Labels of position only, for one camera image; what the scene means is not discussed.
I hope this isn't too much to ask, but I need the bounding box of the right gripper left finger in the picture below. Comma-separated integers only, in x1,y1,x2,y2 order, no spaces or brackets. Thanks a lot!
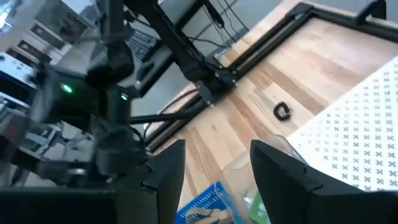
114,139,187,224

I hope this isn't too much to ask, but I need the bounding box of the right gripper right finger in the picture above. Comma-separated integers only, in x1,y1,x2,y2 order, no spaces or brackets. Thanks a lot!
250,139,357,224

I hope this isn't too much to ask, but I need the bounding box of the blue plastic basket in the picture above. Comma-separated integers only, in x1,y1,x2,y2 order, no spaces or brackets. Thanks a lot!
175,180,246,224

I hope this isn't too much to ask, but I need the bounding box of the clear plastic bin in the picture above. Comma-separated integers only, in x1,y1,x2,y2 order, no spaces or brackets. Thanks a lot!
214,133,308,224

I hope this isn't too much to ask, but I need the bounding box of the tan rubber band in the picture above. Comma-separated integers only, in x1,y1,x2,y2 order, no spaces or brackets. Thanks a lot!
185,207,231,224

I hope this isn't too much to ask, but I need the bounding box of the black hair tie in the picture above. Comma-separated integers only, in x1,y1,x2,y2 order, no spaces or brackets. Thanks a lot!
272,101,292,121

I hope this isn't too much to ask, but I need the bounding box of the white perforated metal stand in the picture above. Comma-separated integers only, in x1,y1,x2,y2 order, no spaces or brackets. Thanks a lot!
285,55,398,192

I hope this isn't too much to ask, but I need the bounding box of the black computer keyboard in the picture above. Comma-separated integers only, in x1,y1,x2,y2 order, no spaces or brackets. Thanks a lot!
126,27,164,63

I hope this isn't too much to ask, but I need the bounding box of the white shelving unit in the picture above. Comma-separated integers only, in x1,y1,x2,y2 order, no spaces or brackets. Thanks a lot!
0,18,72,103

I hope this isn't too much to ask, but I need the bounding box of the black table clamp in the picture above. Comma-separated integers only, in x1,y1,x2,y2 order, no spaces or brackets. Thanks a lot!
354,0,388,27

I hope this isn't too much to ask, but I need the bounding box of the black aluminium table frame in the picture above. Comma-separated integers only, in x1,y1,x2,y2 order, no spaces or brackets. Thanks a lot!
144,0,398,153

